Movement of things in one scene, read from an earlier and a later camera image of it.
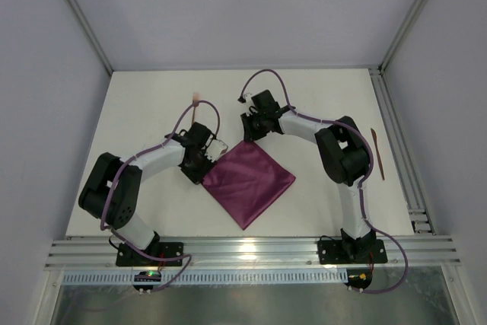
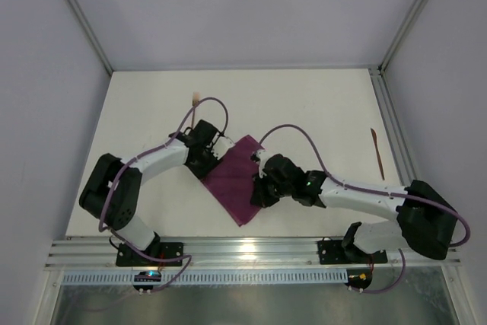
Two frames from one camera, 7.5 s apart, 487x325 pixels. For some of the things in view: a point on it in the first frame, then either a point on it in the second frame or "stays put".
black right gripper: [248, 127] -> [262, 191]
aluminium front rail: [256, 252] stays put
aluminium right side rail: [420, 216] stays put
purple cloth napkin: [246, 180] stays put
